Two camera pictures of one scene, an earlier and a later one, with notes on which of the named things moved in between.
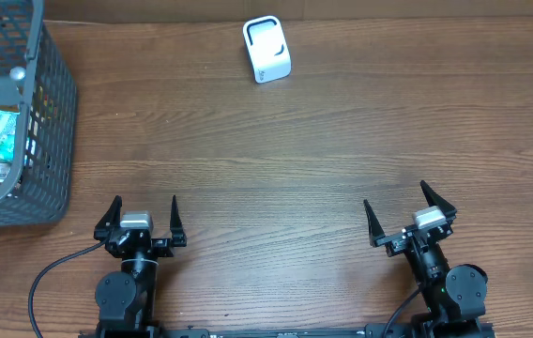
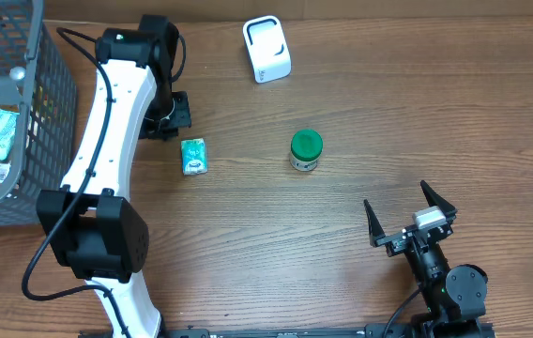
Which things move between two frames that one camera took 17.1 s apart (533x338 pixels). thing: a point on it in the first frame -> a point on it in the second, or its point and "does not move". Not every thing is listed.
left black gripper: x=140 y=240 -> x=173 y=115
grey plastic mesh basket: x=13 y=60 does not move
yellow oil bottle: x=18 y=74 does not move
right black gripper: x=396 y=243 does not move
